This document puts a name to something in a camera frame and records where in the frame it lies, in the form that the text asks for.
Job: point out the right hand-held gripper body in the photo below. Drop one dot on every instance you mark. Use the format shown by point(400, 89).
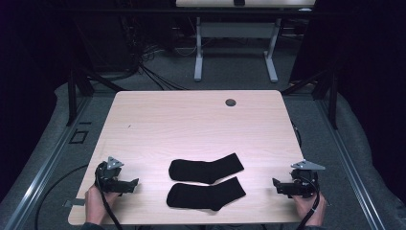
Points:
point(304, 183)

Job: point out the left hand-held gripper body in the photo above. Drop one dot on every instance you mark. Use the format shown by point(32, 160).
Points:
point(107, 175)

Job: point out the black sock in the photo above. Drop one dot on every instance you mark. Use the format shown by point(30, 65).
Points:
point(198, 171)
point(198, 196)

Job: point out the person's right hand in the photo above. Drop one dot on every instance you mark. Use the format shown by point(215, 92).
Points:
point(314, 207)

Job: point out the person's left hand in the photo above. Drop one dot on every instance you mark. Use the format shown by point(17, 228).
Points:
point(95, 206)

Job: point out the black metal stand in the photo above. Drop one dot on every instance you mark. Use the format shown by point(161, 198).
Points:
point(72, 96)
point(332, 96)

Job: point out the white-legged background desk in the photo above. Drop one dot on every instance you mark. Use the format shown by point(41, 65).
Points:
point(236, 30)

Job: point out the metal table bracket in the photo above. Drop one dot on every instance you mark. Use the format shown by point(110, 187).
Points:
point(74, 202)

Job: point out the aluminium floor rail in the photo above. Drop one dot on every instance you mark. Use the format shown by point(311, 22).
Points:
point(351, 172)
point(41, 174)

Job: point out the black horizontal frame bar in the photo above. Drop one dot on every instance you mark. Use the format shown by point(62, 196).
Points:
point(159, 11)

